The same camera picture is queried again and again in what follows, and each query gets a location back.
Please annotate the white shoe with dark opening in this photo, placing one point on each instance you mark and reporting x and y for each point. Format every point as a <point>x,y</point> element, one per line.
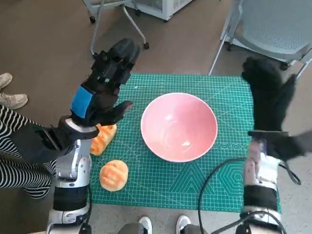
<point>183,221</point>
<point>146,223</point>

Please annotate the green cutting mat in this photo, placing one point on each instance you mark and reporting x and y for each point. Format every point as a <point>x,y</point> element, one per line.
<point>151,180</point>

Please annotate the round toy bread bun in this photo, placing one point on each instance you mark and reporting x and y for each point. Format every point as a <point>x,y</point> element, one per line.
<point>113,175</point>

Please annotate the grey mesh seat chair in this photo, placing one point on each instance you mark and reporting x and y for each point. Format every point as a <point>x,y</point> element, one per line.
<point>275,26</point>

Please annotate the grey rounded leg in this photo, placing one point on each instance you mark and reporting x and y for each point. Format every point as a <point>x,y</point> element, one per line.
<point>195,230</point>
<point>131,229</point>

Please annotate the orange rectangular toy bread loaf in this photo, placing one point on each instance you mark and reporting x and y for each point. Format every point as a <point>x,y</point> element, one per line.
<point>102,141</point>

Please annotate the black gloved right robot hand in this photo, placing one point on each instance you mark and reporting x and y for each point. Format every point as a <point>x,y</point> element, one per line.
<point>268,97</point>

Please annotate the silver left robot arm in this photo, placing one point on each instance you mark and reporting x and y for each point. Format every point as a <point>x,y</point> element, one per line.
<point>70,165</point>

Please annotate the grey chair with casters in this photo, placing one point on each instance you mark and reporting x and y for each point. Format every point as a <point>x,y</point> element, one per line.
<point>96,26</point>

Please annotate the white cabinet with grille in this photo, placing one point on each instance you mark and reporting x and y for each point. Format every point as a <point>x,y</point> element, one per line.
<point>168,7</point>

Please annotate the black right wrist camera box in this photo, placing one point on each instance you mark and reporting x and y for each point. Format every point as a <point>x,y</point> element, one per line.
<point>290,146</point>

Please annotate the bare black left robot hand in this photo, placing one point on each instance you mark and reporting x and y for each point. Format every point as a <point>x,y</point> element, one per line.
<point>107,73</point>

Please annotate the pink bowl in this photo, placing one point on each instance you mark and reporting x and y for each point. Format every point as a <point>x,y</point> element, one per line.
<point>179,126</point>

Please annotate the person's white shoe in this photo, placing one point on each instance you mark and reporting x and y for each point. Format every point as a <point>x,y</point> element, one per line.
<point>14,101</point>
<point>5,80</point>

